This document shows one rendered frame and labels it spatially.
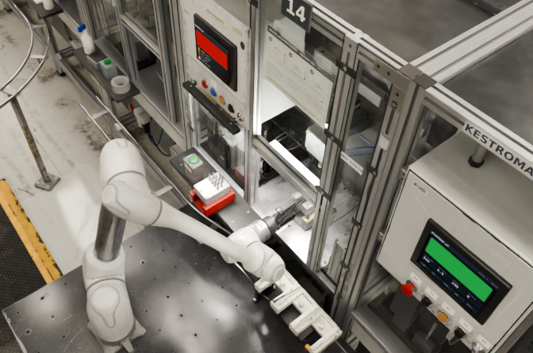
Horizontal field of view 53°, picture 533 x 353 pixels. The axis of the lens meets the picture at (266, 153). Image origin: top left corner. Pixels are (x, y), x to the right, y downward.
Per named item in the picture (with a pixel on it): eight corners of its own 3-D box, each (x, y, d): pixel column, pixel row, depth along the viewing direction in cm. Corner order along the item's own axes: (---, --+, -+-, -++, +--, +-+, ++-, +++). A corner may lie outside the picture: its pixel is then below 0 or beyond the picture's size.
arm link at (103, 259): (83, 303, 217) (78, 258, 231) (124, 297, 224) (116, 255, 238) (104, 174, 168) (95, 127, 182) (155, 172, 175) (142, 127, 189)
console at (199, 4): (181, 77, 224) (170, -24, 190) (235, 52, 237) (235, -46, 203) (241, 134, 203) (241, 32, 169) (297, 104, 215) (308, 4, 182)
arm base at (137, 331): (112, 368, 210) (109, 362, 206) (86, 325, 221) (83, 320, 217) (152, 340, 218) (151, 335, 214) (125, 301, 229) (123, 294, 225)
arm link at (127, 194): (166, 211, 172) (158, 180, 181) (122, 195, 160) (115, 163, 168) (140, 235, 176) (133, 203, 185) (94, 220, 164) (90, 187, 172)
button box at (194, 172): (184, 174, 248) (182, 158, 239) (198, 167, 251) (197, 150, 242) (193, 186, 244) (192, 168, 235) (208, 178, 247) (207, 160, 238)
